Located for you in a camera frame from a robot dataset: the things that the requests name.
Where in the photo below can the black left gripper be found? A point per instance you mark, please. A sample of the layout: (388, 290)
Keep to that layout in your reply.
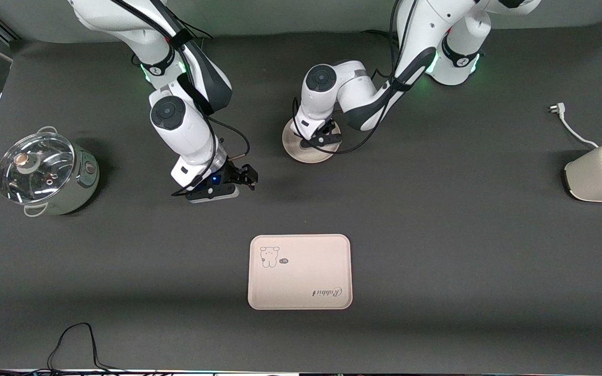
(325, 130)

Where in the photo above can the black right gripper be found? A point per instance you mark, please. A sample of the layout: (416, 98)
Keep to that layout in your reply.
(236, 174)

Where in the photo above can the round beige plate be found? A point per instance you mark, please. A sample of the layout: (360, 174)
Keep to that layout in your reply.
(311, 154)

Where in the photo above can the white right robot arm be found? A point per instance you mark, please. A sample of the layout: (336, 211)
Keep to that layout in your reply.
(191, 130)

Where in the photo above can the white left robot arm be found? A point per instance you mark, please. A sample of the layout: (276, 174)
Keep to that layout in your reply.
(363, 94)

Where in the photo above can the beige rectangular rabbit tray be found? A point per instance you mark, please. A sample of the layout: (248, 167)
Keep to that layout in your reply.
(301, 274)

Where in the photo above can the steel electric cooking pot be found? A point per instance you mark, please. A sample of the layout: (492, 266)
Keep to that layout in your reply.
(79, 183)

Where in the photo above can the glass pot lid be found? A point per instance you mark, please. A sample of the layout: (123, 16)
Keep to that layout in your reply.
(34, 167)

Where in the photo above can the cream white toaster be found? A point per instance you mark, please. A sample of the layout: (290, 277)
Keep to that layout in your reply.
(599, 177)

